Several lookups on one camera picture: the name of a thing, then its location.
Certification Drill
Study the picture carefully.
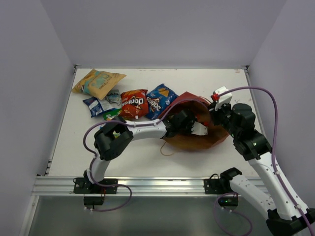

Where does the blue Doritos bag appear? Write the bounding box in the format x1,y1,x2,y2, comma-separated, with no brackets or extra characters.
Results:
145,84,178,120

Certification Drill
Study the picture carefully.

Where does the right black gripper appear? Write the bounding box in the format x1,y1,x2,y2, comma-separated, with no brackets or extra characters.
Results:
208,100,240,140

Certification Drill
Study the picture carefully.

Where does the small silver snack packet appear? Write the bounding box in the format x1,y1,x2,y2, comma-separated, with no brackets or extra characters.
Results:
105,89,122,107

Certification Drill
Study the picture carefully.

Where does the red brown paper bag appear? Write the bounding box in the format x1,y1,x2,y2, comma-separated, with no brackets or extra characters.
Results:
159,91,229,151

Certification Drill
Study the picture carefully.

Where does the left black controller box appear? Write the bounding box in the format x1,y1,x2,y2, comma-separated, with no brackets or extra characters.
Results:
83,196,105,209

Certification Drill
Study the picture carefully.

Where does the right black controller box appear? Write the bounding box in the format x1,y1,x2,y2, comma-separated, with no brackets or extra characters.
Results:
217,196,239,211

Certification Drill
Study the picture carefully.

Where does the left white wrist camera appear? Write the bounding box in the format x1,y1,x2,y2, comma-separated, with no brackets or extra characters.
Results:
191,122,208,136

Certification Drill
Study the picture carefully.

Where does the tan chips bag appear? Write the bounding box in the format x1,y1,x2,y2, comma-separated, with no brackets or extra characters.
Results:
71,69,126,100

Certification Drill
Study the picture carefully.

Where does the green yellow snack packet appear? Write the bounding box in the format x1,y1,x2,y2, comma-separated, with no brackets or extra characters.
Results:
102,109,122,121

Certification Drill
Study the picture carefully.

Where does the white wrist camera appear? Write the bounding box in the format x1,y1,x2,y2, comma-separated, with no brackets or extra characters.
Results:
211,86,232,111
191,122,208,136

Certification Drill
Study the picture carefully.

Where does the right black base bracket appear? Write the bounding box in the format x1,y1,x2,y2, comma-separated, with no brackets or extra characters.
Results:
203,174,235,195

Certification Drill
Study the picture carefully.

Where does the left black base bracket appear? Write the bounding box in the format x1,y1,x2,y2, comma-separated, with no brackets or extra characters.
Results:
72,177,118,194

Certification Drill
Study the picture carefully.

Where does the blue Oreo packet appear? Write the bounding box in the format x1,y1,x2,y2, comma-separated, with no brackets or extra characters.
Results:
83,97,114,118

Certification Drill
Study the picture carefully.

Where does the black controller box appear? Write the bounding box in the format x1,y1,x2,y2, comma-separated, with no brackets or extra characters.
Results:
83,196,105,209
217,196,239,211

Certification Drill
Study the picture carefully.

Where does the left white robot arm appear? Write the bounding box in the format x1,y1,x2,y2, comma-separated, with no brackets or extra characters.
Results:
85,109,197,193

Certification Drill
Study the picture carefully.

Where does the red Doritos bag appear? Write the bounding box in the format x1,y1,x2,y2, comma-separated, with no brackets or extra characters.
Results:
120,89,149,119

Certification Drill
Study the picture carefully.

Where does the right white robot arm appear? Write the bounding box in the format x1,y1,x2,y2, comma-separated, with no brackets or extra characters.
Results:
209,103,315,236

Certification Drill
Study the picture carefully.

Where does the aluminium mounting rail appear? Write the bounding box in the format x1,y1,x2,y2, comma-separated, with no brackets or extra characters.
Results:
31,176,271,197

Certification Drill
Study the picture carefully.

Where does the black base bracket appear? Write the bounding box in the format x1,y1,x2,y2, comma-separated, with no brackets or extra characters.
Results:
203,174,235,195
72,177,118,194

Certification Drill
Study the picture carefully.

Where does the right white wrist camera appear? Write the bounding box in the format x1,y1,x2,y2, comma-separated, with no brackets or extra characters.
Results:
211,86,232,111

